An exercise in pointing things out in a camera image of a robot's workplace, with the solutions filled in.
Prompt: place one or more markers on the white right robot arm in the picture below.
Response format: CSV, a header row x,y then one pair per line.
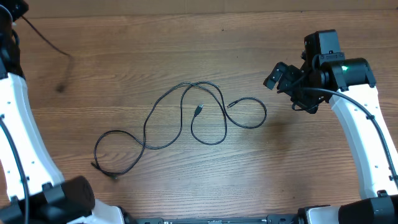
x,y
349,87

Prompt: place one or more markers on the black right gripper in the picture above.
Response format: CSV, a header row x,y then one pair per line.
x,y
288,74

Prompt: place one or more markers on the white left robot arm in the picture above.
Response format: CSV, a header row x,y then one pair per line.
x,y
36,188

